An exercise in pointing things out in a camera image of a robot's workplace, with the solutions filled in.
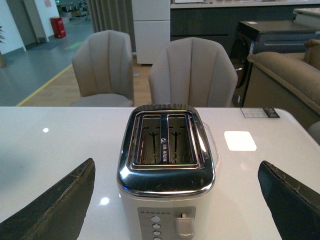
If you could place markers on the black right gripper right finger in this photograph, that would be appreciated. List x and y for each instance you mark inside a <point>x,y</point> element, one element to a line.
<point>295,207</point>

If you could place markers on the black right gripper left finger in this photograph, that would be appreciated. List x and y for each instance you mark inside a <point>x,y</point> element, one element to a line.
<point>58,213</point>

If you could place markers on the black white label card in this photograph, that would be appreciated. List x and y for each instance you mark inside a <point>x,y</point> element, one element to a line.
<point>259,112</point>

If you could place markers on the white chrome two-slot toaster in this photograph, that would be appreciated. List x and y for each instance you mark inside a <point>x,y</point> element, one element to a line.
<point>166,173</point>

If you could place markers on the brown sofa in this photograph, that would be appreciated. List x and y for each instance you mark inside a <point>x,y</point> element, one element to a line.
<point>287,81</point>

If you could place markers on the beige upholstered chair left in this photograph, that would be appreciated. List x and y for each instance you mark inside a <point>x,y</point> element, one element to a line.
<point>103,68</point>

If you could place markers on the beige upholstered chair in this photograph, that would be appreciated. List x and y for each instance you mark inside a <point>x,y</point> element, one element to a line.
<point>193,71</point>
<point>103,68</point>

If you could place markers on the beige upholstered chair right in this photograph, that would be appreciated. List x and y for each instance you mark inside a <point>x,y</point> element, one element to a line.
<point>193,71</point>

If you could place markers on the dark grey washing machine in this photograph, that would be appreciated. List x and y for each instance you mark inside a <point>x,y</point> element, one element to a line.
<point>254,37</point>

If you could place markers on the red fire extinguisher box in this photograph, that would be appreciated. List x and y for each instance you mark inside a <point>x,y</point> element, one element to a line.
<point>58,27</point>

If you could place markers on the dark kitchen counter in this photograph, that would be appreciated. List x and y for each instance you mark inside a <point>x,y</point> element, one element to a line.
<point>217,19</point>

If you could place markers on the white cabinet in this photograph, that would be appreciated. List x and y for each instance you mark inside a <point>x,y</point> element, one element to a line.
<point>151,22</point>

